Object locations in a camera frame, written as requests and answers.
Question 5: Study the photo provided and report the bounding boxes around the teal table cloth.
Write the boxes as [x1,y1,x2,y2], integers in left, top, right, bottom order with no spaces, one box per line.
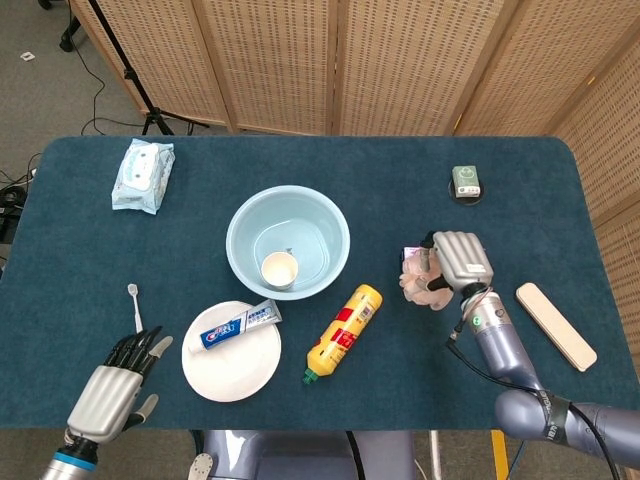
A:
[0,135,624,432]

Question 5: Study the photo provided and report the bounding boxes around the white paper plate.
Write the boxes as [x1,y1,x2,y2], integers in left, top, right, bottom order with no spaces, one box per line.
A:
[181,300,283,403]

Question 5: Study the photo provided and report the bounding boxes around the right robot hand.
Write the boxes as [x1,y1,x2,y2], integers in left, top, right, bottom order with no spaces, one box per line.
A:
[419,230,495,294]

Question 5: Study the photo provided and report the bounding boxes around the white toothbrush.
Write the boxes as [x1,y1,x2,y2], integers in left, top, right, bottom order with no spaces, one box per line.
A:
[127,283,146,335]

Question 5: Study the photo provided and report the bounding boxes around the black floor equipment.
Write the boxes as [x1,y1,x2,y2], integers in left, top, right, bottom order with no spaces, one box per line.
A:
[0,184,26,244]

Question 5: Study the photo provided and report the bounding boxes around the grey robot torso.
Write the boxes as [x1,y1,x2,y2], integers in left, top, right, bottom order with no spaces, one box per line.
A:
[187,428,421,480]

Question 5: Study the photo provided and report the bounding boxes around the wicker folding screen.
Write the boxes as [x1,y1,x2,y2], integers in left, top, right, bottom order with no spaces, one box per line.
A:
[69,0,640,401]

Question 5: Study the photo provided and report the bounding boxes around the small green white box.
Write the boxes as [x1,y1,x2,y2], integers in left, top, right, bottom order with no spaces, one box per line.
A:
[451,164,482,199]

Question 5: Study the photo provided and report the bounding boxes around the pink bath pouf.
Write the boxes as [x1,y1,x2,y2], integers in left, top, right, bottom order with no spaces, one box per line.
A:
[398,247,456,310]

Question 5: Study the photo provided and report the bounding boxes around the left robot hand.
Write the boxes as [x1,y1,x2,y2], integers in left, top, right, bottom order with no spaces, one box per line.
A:
[65,325,175,444]

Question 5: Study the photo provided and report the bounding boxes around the light blue wet wipes pack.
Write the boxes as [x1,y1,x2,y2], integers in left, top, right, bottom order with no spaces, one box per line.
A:
[110,138,177,216]

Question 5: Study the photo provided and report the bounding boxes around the black tripod stand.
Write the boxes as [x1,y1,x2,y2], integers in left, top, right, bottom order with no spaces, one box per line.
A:
[59,0,211,137]

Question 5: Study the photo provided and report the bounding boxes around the yellow bottle green cap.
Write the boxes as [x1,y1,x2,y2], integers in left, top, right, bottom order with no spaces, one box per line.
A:
[301,283,384,385]

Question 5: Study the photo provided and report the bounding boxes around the white paper cup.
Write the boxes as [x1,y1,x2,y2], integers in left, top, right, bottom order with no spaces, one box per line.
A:
[260,251,300,291]

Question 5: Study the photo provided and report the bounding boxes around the blue white toothpaste tube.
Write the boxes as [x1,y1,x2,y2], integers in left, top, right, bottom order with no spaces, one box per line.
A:
[199,298,283,351]

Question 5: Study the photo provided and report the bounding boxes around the beige wooden paddle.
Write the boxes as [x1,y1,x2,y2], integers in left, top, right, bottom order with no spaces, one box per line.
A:
[515,282,599,373]

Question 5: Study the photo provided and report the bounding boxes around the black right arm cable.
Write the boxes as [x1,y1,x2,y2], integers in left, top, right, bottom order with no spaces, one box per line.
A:
[446,327,621,480]

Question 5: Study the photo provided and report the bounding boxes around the black round coaster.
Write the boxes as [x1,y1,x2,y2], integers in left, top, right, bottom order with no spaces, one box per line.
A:
[448,177,487,204]

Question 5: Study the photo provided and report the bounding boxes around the light blue plastic basin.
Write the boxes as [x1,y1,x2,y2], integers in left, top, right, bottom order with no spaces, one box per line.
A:
[225,185,351,302]

